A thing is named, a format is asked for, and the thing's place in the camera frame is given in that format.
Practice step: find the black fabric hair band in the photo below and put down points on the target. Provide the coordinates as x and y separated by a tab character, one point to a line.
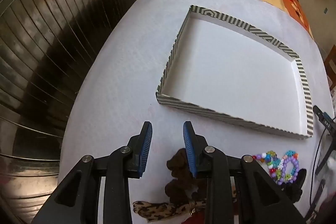
298	187

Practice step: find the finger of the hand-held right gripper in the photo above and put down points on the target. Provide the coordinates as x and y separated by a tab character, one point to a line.
319	112

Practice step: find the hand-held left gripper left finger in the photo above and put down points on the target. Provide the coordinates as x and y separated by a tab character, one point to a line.
145	150

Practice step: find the white table cover sheet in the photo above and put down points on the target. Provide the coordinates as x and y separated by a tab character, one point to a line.
118	82

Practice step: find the leopard print hair bow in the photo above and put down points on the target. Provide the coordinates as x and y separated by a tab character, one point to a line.
157	209

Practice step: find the striped shallow cardboard box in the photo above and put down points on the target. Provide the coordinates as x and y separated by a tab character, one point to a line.
236	69

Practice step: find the dark wooden slatted door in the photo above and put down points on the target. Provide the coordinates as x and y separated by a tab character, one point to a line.
39	43

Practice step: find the brown wooden furniture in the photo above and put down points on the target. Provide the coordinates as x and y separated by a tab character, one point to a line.
331	64

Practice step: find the brown fabric scrunchie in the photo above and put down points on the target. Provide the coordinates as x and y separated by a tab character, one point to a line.
181	166

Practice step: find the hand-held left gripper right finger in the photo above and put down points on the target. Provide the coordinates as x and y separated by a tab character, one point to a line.
189	150

